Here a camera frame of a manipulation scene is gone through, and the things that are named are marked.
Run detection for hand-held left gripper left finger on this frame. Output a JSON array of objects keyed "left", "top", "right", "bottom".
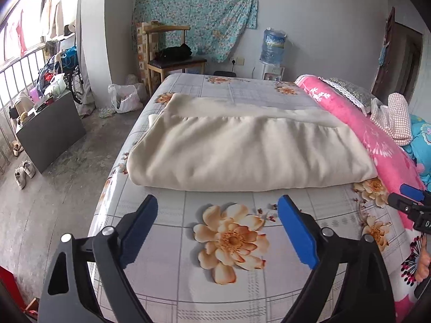
[{"left": 39, "top": 194, "right": 159, "bottom": 323}]

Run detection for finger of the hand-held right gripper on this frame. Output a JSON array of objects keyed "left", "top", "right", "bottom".
[
  {"left": 387, "top": 193, "right": 422, "bottom": 213},
  {"left": 399, "top": 184, "right": 427, "bottom": 203}
]

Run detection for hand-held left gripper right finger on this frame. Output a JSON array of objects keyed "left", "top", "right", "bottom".
[{"left": 277, "top": 194, "right": 396, "bottom": 323}]

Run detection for cream zip jacket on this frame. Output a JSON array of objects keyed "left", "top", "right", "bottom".
[{"left": 126, "top": 93, "right": 378, "bottom": 192}]

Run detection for person's right hand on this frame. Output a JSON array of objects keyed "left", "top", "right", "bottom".
[{"left": 413, "top": 236, "right": 431, "bottom": 283}]

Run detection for bed with floral sheet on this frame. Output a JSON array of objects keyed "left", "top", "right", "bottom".
[{"left": 88, "top": 72, "right": 409, "bottom": 323}]

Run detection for blue cartoon blanket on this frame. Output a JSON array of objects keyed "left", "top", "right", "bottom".
[{"left": 401, "top": 114, "right": 431, "bottom": 189}]

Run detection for pink floral blanket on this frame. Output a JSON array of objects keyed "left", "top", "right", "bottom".
[{"left": 294, "top": 74, "right": 431, "bottom": 323}]

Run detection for pink checked cloth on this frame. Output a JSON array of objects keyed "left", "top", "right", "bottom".
[{"left": 370, "top": 92, "right": 413, "bottom": 147}]

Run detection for lace-edged pillow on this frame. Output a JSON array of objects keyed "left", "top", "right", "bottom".
[{"left": 320, "top": 77, "right": 381, "bottom": 117}]

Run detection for grey cabinet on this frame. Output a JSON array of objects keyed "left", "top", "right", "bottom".
[{"left": 15, "top": 91, "right": 86, "bottom": 174}]

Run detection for brown wooden door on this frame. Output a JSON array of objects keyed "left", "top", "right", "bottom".
[{"left": 372, "top": 7, "right": 423, "bottom": 102}]

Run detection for wheelchair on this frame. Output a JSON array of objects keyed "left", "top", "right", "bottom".
[{"left": 62, "top": 47, "right": 89, "bottom": 106}]

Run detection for wooden chair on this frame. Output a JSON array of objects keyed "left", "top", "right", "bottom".
[{"left": 145, "top": 25, "right": 207, "bottom": 95}]

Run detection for white water dispenser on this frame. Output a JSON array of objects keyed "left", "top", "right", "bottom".
[{"left": 263, "top": 64, "right": 285, "bottom": 82}]

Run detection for pile of clutter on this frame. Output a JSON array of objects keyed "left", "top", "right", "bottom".
[{"left": 10, "top": 47, "right": 81, "bottom": 125}]

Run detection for patterned cardboard box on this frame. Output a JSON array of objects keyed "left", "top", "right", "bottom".
[{"left": 135, "top": 22, "right": 159, "bottom": 81}]

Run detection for blue water bottle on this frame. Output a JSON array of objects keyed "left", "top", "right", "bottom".
[{"left": 259, "top": 27, "right": 287, "bottom": 66}]

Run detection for metal railing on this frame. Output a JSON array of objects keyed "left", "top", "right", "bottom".
[{"left": 0, "top": 49, "right": 48, "bottom": 175}]

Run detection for hanging pink garment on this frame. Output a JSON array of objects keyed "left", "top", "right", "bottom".
[{"left": 7, "top": 10, "right": 28, "bottom": 58}]

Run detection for hanging cream garment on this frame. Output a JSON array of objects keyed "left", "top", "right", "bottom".
[{"left": 40, "top": 0, "right": 65, "bottom": 38}]

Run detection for teal floral wall cloth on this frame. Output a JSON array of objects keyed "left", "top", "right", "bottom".
[{"left": 133, "top": 0, "right": 259, "bottom": 64}]

